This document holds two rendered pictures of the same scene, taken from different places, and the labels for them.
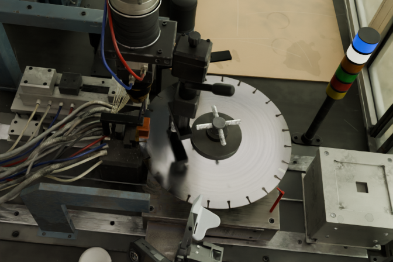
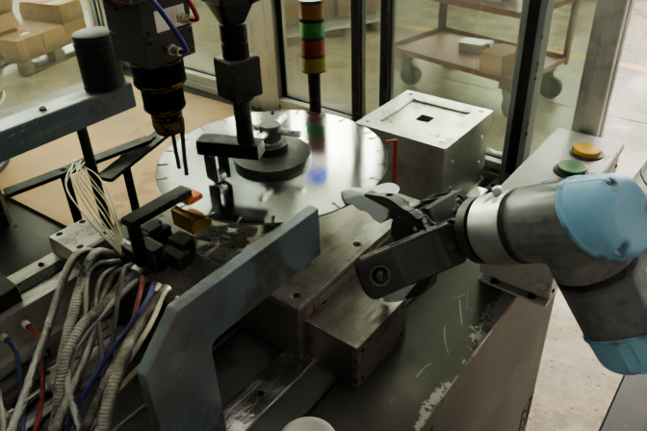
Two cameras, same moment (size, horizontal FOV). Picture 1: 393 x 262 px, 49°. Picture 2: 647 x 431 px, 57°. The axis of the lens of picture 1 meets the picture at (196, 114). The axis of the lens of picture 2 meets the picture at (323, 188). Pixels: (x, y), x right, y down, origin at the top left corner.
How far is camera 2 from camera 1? 0.61 m
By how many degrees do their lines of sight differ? 41
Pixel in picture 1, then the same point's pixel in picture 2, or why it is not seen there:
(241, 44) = (144, 164)
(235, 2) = not seen: hidden behind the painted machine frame
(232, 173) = (336, 163)
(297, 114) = not seen: hidden behind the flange
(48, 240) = not seen: outside the picture
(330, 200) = (424, 138)
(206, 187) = (335, 187)
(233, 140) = (296, 143)
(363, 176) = (413, 114)
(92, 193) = (250, 254)
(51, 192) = (196, 302)
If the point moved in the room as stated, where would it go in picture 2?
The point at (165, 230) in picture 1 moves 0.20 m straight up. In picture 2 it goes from (336, 308) to (332, 175)
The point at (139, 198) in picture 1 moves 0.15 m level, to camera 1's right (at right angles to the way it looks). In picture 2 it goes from (306, 215) to (389, 162)
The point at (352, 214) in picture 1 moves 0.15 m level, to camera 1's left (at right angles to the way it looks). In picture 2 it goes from (450, 132) to (399, 166)
